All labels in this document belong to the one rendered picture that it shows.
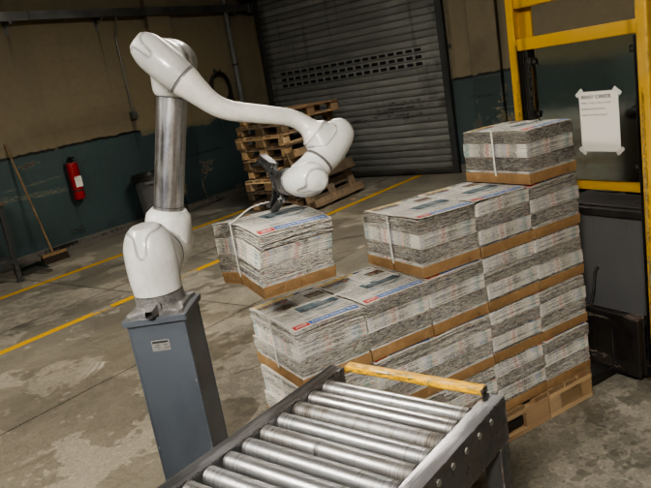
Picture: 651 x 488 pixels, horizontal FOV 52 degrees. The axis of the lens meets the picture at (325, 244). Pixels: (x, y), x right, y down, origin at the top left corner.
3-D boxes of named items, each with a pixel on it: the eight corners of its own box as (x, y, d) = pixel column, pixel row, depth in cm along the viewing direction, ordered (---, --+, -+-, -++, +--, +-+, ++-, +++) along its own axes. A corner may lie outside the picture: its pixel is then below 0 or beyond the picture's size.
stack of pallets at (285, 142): (301, 191, 1026) (287, 106, 995) (353, 188, 972) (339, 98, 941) (246, 212, 922) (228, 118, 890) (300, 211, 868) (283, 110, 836)
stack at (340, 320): (284, 495, 275) (245, 307, 255) (489, 391, 330) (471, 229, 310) (333, 542, 242) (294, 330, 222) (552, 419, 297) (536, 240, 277)
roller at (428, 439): (291, 399, 179) (287, 418, 178) (446, 435, 150) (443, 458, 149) (302, 400, 183) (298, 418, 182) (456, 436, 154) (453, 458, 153)
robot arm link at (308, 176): (295, 204, 213) (320, 174, 217) (321, 204, 199) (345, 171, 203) (273, 181, 208) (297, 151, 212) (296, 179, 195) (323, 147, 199)
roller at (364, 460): (263, 419, 171) (252, 434, 168) (422, 461, 142) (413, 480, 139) (271, 432, 174) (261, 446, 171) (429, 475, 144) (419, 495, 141)
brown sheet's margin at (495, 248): (422, 245, 296) (421, 236, 295) (471, 229, 309) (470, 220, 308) (482, 258, 263) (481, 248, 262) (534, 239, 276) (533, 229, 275)
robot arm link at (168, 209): (135, 274, 223) (153, 257, 244) (183, 279, 223) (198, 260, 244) (139, 35, 204) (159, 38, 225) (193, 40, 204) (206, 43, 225)
